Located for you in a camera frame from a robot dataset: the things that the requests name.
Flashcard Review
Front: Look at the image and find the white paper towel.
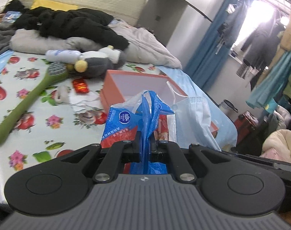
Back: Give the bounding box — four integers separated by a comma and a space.
69, 90, 103, 113

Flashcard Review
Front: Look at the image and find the light blue face mask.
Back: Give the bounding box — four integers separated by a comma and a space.
165, 80, 223, 152

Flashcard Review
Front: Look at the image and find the grey penguin plush toy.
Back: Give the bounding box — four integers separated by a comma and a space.
73, 45, 127, 78

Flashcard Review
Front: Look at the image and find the hanging striped garment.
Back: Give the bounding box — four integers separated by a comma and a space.
236, 62, 253, 80

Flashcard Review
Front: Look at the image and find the white lotion bottle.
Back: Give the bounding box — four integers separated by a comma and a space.
45, 50, 82, 63

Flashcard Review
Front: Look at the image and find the black clothing pile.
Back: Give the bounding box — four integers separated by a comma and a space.
13, 6, 129, 51

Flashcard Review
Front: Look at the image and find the yellow pillow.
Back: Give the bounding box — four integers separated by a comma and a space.
30, 0, 78, 12

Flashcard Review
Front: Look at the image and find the grey duvet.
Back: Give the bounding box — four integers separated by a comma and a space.
108, 19, 182, 69

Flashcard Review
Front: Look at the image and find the dark grey blanket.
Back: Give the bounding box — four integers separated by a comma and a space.
0, 22, 16, 55

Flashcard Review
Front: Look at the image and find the red foil snack packet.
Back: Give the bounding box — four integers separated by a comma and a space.
72, 78, 89, 94

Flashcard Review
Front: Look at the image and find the white mesh waste bin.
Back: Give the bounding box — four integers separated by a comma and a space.
218, 100, 238, 117

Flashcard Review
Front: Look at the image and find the floral fruit-print plastic mat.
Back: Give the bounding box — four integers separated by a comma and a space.
0, 53, 105, 205

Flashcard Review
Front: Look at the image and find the blue curtain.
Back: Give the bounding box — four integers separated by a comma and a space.
184, 0, 237, 91

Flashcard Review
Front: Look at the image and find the green long-handled massage brush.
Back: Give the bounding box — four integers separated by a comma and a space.
0, 62, 69, 145

